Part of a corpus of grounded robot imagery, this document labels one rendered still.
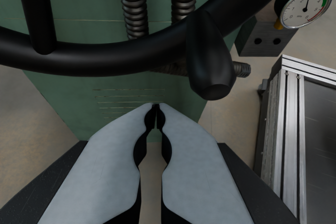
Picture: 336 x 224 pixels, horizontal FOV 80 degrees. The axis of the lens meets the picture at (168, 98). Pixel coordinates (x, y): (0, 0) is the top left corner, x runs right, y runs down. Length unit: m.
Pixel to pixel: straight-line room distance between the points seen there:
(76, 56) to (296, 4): 0.28
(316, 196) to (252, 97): 0.51
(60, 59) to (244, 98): 0.96
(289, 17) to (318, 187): 0.55
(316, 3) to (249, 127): 0.72
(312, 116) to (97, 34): 0.76
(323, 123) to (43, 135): 1.06
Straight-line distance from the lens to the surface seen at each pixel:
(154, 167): 0.84
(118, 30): 0.38
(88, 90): 0.54
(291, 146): 0.76
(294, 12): 0.35
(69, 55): 0.18
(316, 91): 0.97
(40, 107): 1.05
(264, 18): 0.38
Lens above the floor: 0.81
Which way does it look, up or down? 57 degrees down
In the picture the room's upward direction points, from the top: 8 degrees clockwise
